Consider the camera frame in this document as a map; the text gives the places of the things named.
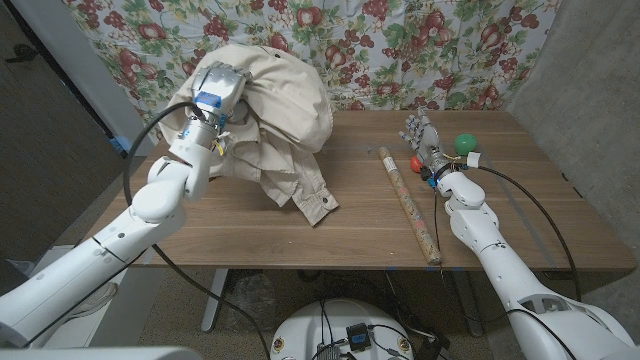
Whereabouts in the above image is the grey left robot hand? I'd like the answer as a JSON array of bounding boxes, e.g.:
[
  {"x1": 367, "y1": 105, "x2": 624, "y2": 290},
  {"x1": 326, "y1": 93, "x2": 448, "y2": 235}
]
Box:
[{"x1": 178, "y1": 60, "x2": 251, "y2": 149}]

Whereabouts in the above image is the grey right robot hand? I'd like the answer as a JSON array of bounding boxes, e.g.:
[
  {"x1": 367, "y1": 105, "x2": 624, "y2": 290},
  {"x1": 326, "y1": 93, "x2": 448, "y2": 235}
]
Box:
[{"x1": 398, "y1": 108, "x2": 454, "y2": 176}]

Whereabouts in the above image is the beige jacket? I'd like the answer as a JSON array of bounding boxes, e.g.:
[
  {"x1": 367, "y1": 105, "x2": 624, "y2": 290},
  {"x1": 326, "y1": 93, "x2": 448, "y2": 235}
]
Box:
[{"x1": 157, "y1": 43, "x2": 340, "y2": 227}]

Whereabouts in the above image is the green ball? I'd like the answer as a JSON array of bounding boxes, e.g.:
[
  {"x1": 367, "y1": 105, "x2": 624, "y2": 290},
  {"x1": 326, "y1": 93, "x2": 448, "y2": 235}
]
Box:
[{"x1": 454, "y1": 132, "x2": 479, "y2": 157}]

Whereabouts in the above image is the brown wrapping paper roll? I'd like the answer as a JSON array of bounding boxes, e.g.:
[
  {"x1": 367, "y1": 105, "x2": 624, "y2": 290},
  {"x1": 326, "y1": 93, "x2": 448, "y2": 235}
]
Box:
[{"x1": 377, "y1": 145, "x2": 443, "y2": 266}]

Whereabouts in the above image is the floral fruit print backdrop cloth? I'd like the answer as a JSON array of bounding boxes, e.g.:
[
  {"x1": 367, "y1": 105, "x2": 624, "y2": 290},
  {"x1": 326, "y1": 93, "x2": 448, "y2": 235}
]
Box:
[{"x1": 62, "y1": 0, "x2": 561, "y2": 144}]

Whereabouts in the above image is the grey table leg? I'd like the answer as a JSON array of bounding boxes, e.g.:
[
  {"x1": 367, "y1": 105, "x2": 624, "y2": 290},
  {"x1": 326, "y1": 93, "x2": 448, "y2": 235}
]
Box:
[{"x1": 452, "y1": 269, "x2": 485, "y2": 338}]

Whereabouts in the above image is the white table leg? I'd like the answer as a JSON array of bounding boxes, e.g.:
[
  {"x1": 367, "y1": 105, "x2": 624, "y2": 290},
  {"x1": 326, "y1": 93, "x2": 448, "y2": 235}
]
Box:
[{"x1": 200, "y1": 268, "x2": 230, "y2": 333}]

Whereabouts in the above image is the small black box on torso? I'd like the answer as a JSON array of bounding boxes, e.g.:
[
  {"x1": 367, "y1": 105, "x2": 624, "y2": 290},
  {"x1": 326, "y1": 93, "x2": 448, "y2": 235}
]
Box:
[{"x1": 346, "y1": 322, "x2": 373, "y2": 353}]

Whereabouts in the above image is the crumpled clear plastic bag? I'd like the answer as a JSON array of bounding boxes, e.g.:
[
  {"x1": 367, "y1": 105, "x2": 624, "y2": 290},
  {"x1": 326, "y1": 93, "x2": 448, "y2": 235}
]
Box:
[{"x1": 229, "y1": 272, "x2": 279, "y2": 331}]

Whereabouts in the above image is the white robot torso base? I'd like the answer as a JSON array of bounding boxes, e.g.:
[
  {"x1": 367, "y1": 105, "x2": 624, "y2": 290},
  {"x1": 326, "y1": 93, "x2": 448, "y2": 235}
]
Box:
[{"x1": 269, "y1": 298, "x2": 415, "y2": 360}]

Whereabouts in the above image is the grey white sneaker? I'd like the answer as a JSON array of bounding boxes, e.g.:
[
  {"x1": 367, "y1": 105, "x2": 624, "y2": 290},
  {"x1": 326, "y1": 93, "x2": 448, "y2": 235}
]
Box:
[{"x1": 64, "y1": 281, "x2": 119, "y2": 321}]

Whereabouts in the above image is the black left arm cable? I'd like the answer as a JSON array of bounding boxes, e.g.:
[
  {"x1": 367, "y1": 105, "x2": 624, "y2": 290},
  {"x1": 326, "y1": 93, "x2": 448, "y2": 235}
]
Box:
[{"x1": 22, "y1": 101, "x2": 274, "y2": 360}]

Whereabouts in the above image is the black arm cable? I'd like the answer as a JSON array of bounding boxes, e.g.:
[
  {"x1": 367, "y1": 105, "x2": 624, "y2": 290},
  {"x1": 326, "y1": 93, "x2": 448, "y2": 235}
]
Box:
[
  {"x1": 22, "y1": 101, "x2": 274, "y2": 360},
  {"x1": 432, "y1": 164, "x2": 584, "y2": 360}
]

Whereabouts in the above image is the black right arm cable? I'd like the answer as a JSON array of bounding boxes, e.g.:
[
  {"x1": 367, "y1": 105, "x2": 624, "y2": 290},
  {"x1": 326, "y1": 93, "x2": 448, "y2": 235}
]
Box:
[{"x1": 432, "y1": 164, "x2": 584, "y2": 360}]

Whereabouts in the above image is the black door handle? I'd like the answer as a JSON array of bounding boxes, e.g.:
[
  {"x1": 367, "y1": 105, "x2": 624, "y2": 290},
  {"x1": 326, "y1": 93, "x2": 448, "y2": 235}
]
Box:
[{"x1": 4, "y1": 43, "x2": 39, "y2": 65}]

